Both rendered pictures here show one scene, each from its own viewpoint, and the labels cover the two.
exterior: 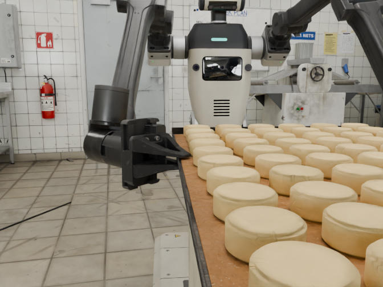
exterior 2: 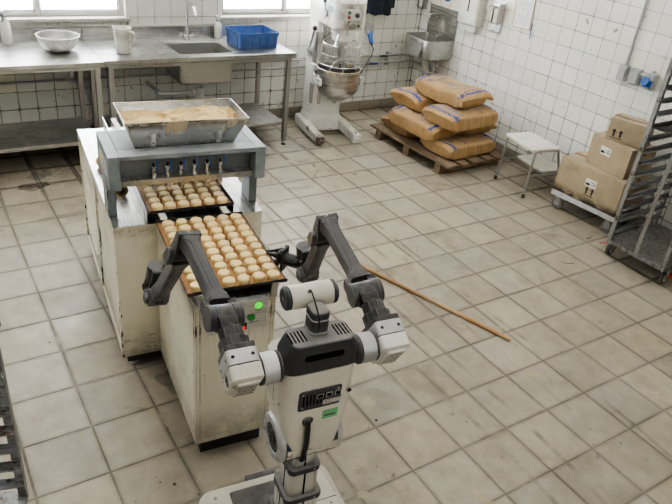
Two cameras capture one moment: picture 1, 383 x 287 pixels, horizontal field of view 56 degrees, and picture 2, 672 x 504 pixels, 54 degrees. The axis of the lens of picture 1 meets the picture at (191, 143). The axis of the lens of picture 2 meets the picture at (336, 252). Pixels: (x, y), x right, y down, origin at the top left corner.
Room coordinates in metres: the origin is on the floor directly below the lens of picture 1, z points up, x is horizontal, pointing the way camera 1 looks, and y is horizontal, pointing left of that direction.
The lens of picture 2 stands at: (2.80, -0.66, 2.33)
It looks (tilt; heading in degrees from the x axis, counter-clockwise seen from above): 30 degrees down; 157
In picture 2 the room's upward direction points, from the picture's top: 7 degrees clockwise
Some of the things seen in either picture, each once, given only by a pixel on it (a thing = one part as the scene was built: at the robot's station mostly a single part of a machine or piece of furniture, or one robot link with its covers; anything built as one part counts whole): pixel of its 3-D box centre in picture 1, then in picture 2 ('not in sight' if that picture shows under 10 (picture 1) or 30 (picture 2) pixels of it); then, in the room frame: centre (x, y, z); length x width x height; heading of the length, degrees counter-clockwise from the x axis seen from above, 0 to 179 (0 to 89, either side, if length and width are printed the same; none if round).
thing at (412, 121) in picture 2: not in sight; (424, 121); (-2.65, 2.43, 0.32); 0.72 x 0.42 x 0.17; 17
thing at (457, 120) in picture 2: not in sight; (461, 114); (-2.42, 2.69, 0.47); 0.72 x 0.42 x 0.17; 108
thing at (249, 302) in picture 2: not in sight; (237, 314); (0.71, -0.16, 0.77); 0.24 x 0.04 x 0.14; 96
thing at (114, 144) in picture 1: (130, 150); (289, 259); (0.54, 0.09, 0.90); 0.07 x 0.07 x 0.10; 50
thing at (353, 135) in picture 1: (356, 139); not in sight; (0.57, -0.27, 0.91); 0.05 x 0.05 x 0.02
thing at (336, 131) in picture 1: (337, 134); not in sight; (0.63, -0.26, 0.91); 0.05 x 0.05 x 0.02
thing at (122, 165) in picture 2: not in sight; (182, 172); (-0.15, -0.25, 1.01); 0.72 x 0.33 x 0.34; 96
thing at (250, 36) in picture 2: not in sight; (252, 37); (-3.22, 0.83, 0.95); 0.40 x 0.30 x 0.14; 105
